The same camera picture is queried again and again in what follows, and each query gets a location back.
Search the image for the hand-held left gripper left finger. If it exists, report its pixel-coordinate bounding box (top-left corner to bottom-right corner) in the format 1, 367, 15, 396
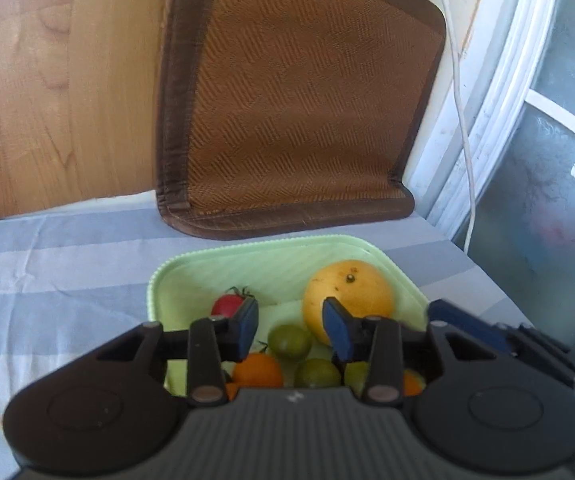
88, 296, 260, 407

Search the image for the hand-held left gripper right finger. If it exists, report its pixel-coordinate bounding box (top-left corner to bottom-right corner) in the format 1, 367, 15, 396
321, 298, 498, 407

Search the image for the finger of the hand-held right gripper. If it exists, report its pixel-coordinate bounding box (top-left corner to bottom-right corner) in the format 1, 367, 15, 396
427, 299, 575, 387

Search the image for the large yellow grapefruit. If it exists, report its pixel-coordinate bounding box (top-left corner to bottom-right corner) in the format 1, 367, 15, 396
301, 260, 395, 346

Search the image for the light green plastic basket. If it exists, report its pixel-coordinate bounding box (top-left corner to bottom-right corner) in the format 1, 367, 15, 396
146, 234, 431, 401

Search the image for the white framed frosted window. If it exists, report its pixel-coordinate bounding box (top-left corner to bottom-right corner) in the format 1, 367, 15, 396
417, 0, 575, 361

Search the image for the striped blue white bedsheet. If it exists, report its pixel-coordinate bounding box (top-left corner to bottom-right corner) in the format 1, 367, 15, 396
0, 190, 575, 480

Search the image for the brown woven seat mat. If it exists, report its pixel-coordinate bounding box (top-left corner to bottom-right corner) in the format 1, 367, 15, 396
155, 0, 448, 241

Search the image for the wood pattern board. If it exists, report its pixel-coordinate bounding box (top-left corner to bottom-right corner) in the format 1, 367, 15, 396
0, 0, 178, 231

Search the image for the white charger cable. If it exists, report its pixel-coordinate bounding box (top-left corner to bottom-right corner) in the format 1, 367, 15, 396
430, 0, 477, 253

